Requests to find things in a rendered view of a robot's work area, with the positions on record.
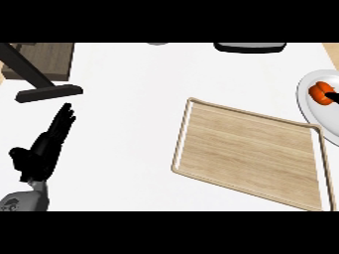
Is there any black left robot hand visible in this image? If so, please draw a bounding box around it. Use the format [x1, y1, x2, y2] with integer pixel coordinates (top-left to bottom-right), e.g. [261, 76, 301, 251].
[7, 102, 78, 184]

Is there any white plate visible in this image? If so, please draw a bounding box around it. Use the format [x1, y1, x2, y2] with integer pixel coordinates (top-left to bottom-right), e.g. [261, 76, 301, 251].
[295, 68, 339, 153]

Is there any pale wooden tray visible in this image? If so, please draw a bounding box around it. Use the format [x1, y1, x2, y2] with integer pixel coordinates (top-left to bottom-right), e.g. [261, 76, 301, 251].
[170, 96, 338, 212]

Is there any black stand with flat foot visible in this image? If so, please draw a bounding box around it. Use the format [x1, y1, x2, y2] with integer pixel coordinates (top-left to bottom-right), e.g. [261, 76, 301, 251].
[0, 43, 86, 104]

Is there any black and grey appliance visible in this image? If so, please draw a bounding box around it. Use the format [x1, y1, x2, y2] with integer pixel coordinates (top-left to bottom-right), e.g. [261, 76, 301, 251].
[212, 43, 288, 55]

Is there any dark brown wooden block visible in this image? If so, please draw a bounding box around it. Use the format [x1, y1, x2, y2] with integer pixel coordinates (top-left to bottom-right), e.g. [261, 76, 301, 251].
[1, 43, 77, 82]

